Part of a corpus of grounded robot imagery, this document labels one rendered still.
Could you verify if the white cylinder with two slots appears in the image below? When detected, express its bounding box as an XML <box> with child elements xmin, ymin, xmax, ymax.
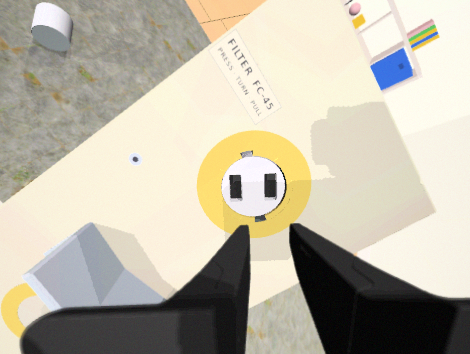
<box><xmin>221</xmin><ymin>150</ymin><xmax>285</xmax><ymax>216</ymax></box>

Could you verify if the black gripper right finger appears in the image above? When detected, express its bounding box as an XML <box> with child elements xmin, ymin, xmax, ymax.
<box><xmin>289</xmin><ymin>223</ymin><xmax>470</xmax><ymax>354</ymax></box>

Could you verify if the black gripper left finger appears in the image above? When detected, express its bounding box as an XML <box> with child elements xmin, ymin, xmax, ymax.
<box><xmin>19</xmin><ymin>225</ymin><xmax>251</xmax><ymax>354</ymax></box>

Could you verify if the grey cylinder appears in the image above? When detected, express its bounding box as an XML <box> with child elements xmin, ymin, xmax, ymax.
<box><xmin>31</xmin><ymin>2</ymin><xmax>73</xmax><ymax>52</ymax></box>

